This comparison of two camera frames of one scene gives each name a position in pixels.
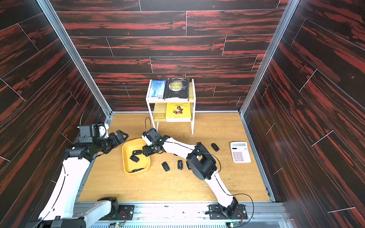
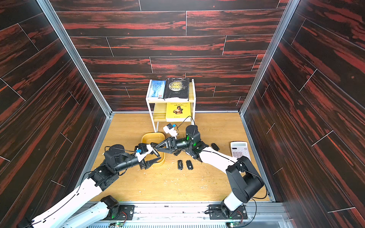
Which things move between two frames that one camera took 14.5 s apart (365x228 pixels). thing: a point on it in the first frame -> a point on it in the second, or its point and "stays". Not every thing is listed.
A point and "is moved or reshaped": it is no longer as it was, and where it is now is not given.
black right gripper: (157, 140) -> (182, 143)
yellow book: (178, 112) stays
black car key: (215, 147) stays
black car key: (180, 164) stays
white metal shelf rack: (157, 107) stays
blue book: (157, 89) stays
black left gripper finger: (121, 137) -> (148, 163)
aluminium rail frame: (259, 214) stays
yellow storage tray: (129, 165) is moved or reshaped
